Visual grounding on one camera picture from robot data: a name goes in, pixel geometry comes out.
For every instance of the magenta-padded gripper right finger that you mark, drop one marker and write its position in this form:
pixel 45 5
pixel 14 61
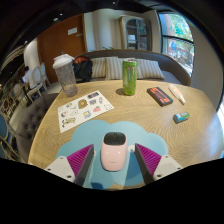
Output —
pixel 163 165

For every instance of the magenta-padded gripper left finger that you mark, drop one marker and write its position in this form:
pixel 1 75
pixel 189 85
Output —
pixel 63 166

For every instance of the pink and black computer mouse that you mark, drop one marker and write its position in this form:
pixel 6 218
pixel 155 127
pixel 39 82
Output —
pixel 114 155

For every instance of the blue cloud-shaped mouse pad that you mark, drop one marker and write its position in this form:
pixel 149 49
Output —
pixel 140 136

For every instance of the green and blue small pack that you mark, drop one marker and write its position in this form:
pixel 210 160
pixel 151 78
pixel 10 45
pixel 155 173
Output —
pixel 181 117

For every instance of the grey tufted seat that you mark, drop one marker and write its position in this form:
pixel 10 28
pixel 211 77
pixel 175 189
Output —
pixel 35 120

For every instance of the white sticker sheet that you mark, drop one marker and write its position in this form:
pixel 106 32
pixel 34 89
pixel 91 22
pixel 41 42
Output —
pixel 83 110

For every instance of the black box with orange print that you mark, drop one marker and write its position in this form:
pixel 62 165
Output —
pixel 160 96

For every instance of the white and orange tube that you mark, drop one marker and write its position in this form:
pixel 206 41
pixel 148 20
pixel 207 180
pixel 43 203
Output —
pixel 176 92

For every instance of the white chairs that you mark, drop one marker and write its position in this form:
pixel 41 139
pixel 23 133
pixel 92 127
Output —
pixel 36 83

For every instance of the clear plastic shaker cup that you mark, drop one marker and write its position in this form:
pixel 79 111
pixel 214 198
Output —
pixel 66 78

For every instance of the green drink can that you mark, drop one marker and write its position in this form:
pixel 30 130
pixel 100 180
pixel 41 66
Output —
pixel 130 78

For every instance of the striped cushion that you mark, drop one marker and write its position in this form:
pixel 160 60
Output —
pixel 150 69
pixel 98 67
pixel 114 68

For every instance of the grey curved sofa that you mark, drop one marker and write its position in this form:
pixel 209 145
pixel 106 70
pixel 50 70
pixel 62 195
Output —
pixel 173 68

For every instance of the person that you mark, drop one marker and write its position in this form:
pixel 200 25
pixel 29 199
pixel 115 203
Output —
pixel 27 75

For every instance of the black bag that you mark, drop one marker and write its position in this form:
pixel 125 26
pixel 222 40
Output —
pixel 83 69

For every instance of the brown wooden door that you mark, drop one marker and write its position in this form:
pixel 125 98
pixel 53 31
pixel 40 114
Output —
pixel 60 43

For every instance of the dark-framed window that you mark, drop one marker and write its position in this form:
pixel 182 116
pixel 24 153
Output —
pixel 178 41

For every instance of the arched glass-door cabinet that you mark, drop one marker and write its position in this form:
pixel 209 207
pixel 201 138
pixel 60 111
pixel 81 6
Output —
pixel 136 33

